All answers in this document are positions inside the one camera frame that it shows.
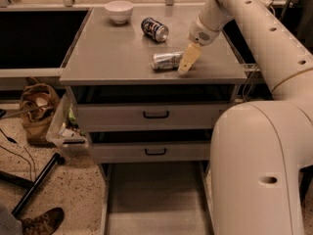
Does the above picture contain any tan canvas bag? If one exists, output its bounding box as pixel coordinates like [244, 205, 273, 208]
[20, 77, 61, 146]

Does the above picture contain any grey middle drawer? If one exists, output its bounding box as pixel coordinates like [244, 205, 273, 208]
[89, 141, 210, 164]

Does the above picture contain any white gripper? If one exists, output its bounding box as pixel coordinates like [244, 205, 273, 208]
[178, 14, 220, 74]

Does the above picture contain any black floor cable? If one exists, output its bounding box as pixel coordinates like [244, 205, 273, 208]
[0, 127, 37, 181]

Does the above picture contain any grey top drawer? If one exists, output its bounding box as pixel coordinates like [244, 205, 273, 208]
[75, 103, 231, 132]

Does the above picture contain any white ceramic bowl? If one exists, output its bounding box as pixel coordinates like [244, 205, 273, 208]
[105, 1, 134, 24]

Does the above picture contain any black tripod leg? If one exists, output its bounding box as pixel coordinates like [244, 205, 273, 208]
[0, 153, 66, 217]

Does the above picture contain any grey drawer cabinet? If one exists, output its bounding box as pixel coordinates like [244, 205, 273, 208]
[59, 5, 248, 168]

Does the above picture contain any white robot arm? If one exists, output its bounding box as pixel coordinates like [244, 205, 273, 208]
[178, 0, 313, 235]

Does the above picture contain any blue pepsi can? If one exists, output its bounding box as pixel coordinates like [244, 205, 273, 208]
[141, 17, 169, 43]

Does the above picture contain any clear plastic storage bin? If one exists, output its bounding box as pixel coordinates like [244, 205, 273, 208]
[46, 94, 88, 153]

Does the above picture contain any grey open bottom drawer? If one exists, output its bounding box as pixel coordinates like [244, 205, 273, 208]
[101, 162, 214, 235]

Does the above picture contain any brown suede shoe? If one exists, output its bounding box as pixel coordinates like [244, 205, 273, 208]
[22, 208, 65, 235]

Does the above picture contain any silver redbull can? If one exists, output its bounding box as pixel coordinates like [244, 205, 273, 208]
[152, 52, 183, 71]

